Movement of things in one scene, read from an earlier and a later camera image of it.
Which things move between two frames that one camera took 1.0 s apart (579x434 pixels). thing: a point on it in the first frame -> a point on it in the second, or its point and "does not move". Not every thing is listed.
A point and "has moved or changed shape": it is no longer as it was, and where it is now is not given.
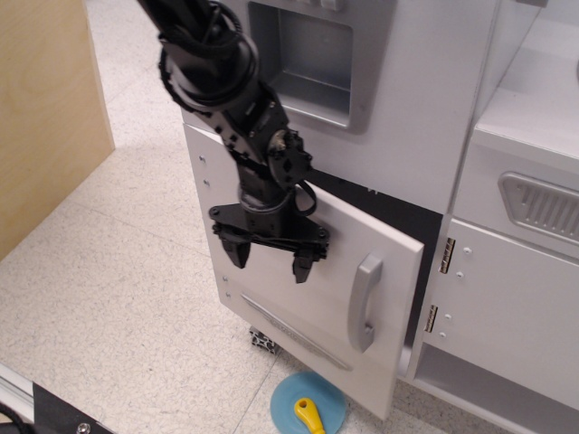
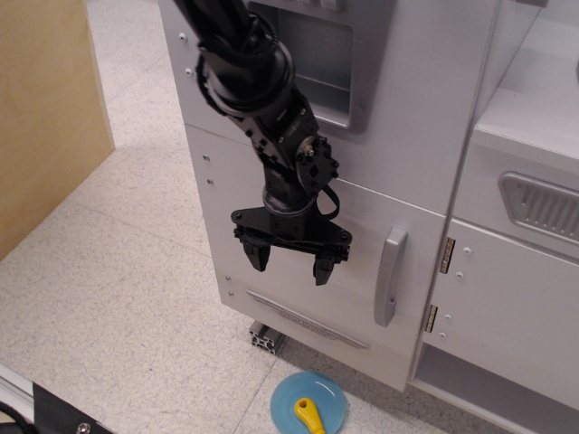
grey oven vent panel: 542,205 does not move
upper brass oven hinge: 447,257 does not move
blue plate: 327,398 does not move
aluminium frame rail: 17,392 does not move
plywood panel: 54,128 does not move
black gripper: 289,229 -> 305,231
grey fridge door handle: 369,270 -> 385,291
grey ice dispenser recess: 330,62 does not move
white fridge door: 350,320 has moved or changed shape
